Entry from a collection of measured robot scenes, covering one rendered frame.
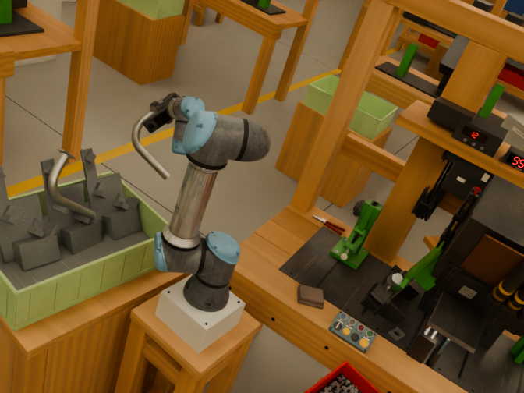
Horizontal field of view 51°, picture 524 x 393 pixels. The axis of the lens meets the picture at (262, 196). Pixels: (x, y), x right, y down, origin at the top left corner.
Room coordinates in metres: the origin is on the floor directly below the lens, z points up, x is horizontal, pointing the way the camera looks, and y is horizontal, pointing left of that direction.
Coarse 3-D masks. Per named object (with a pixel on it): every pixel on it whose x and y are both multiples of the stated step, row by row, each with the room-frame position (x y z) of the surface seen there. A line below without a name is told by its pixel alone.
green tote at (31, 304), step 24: (144, 216) 1.66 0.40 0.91; (96, 264) 1.29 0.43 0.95; (120, 264) 1.38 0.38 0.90; (144, 264) 1.48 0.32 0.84; (0, 288) 1.11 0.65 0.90; (24, 288) 1.09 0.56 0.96; (48, 288) 1.15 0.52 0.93; (72, 288) 1.22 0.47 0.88; (96, 288) 1.30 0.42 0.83; (0, 312) 1.10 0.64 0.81; (24, 312) 1.09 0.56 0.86; (48, 312) 1.15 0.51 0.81
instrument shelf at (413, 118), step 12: (408, 108) 2.02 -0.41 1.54; (420, 108) 2.07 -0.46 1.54; (396, 120) 1.93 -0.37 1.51; (408, 120) 1.92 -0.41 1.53; (420, 120) 1.95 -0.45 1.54; (432, 120) 1.99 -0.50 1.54; (420, 132) 1.90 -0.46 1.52; (432, 132) 1.88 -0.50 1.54; (444, 132) 1.92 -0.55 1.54; (444, 144) 1.86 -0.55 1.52; (456, 144) 1.85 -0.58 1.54; (504, 144) 2.01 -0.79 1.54; (468, 156) 1.83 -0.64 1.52; (480, 156) 1.82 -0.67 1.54; (492, 168) 1.80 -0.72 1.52; (504, 168) 1.79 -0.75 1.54; (516, 180) 1.77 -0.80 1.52
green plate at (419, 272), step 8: (440, 248) 1.59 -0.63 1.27; (432, 256) 1.58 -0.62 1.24; (440, 256) 1.57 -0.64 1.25; (416, 264) 1.65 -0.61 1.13; (424, 264) 1.57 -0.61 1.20; (432, 264) 1.57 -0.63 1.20; (408, 272) 1.65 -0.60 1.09; (416, 272) 1.57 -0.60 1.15; (424, 272) 1.58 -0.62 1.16; (416, 280) 1.58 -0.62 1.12; (424, 280) 1.57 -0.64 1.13; (432, 280) 1.57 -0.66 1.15; (424, 288) 1.57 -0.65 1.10
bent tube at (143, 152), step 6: (150, 114) 1.81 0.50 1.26; (138, 120) 1.79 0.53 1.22; (144, 120) 1.79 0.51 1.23; (138, 126) 1.77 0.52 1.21; (132, 132) 1.76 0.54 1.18; (138, 132) 1.77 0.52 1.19; (132, 138) 1.75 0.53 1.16; (138, 138) 1.76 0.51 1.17; (138, 144) 1.75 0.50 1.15; (138, 150) 1.75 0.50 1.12; (144, 150) 1.76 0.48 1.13; (144, 156) 1.75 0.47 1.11; (150, 156) 1.77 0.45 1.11; (150, 162) 1.76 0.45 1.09; (156, 162) 1.77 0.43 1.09; (156, 168) 1.76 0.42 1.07; (162, 168) 1.77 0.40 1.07; (162, 174) 1.77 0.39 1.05; (168, 174) 1.78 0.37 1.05
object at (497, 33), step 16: (384, 0) 2.13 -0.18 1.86; (400, 0) 2.11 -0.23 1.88; (416, 0) 2.09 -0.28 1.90; (432, 0) 2.07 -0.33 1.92; (448, 0) 2.06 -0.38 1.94; (432, 16) 2.07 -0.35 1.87; (448, 16) 2.05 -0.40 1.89; (464, 16) 2.03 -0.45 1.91; (480, 16) 2.01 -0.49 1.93; (496, 16) 2.07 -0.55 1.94; (464, 32) 2.02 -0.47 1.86; (480, 32) 2.01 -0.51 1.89; (496, 32) 1.99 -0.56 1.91; (512, 32) 1.97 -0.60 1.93; (496, 48) 1.98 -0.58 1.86; (512, 48) 1.96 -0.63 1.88
